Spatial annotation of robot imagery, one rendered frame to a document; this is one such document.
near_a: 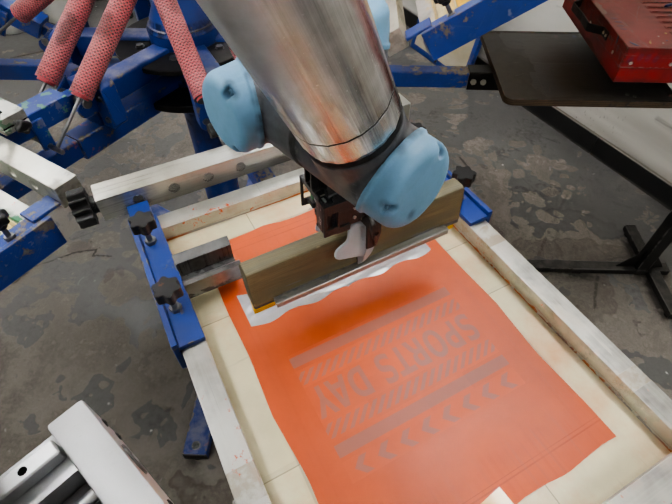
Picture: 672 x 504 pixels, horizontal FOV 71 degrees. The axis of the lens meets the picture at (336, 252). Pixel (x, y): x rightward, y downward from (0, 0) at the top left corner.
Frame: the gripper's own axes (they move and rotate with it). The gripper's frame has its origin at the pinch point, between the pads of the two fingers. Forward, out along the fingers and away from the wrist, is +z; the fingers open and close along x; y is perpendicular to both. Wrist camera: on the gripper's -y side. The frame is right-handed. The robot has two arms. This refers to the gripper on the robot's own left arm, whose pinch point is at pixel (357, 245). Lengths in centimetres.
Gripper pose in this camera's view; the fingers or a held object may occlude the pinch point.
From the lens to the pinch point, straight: 70.6
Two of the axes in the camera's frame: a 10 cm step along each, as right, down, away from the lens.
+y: -8.8, 3.5, -3.1
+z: 0.0, 6.5, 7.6
